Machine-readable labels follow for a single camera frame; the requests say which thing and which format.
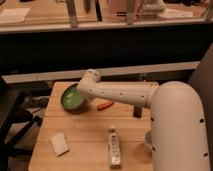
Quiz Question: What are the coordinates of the black rectangular block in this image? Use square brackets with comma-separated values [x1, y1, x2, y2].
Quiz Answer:
[133, 106, 142, 118]

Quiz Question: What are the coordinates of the green ceramic bowl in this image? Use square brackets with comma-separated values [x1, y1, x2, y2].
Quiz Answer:
[60, 83, 86, 111]

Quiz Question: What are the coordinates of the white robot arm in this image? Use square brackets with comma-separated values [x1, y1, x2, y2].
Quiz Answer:
[77, 69, 211, 171]

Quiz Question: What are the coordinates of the orange carrot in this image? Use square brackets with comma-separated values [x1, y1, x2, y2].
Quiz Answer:
[97, 101, 114, 111]

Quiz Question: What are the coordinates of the clear plastic bottle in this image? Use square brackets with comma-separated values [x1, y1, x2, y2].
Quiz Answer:
[108, 126, 121, 169]

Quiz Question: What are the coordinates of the white sponge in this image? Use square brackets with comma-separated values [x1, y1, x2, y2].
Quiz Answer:
[51, 132, 69, 156]

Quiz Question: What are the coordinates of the black chair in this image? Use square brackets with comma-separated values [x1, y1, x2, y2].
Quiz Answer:
[0, 76, 43, 171]

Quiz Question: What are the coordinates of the white paper sheet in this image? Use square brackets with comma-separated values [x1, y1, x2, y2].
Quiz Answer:
[0, 8, 30, 24]

